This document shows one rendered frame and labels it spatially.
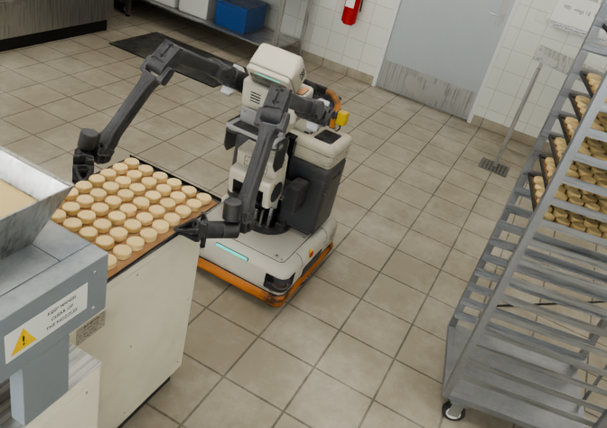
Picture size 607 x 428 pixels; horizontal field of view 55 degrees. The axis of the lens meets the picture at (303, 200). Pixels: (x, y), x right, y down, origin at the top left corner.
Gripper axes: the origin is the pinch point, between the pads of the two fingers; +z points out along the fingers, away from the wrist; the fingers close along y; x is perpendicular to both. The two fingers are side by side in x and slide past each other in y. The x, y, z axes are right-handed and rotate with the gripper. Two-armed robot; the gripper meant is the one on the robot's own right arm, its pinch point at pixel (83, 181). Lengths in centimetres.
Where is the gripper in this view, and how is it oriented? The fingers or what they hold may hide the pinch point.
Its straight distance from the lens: 205.6
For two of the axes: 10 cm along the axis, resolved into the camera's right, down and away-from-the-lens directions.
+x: 9.3, 0.2, 3.7
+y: 2.2, -8.3, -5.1
